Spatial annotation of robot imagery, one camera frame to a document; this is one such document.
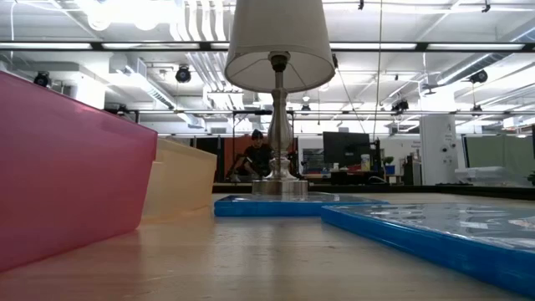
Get small blue disc case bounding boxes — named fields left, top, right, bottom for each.
left=213, top=194, right=390, bottom=217

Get large blue disc case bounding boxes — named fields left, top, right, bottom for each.
left=320, top=203, right=535, bottom=298

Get person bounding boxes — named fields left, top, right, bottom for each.
left=236, top=128, right=275, bottom=180

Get black monitor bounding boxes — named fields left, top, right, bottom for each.
left=322, top=131, right=372, bottom=168

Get cream plastic bin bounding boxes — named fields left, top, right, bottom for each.
left=140, top=137, right=218, bottom=222

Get silver table lamp white shade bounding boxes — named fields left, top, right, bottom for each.
left=224, top=0, right=337, bottom=197

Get white pillar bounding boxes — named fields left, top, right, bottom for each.
left=419, top=115, right=459, bottom=186

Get pink translucent plastic bin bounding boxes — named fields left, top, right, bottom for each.
left=0, top=69, right=159, bottom=275

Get white plastic-covered table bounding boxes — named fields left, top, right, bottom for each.
left=454, top=166, right=535, bottom=188

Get green partition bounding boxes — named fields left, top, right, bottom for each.
left=462, top=135, right=535, bottom=171

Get black aluminium table frame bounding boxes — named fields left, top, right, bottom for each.
left=211, top=182, right=535, bottom=201

